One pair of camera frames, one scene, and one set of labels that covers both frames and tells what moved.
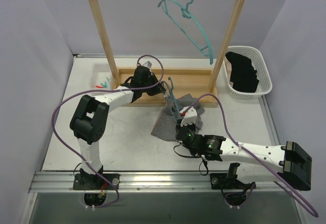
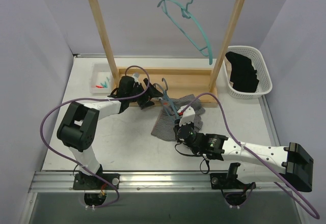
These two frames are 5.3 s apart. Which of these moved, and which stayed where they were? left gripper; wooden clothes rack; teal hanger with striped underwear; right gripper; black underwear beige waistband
Moved: left gripper; teal hanger with striped underwear
Stayed: right gripper; black underwear beige waistband; wooden clothes rack
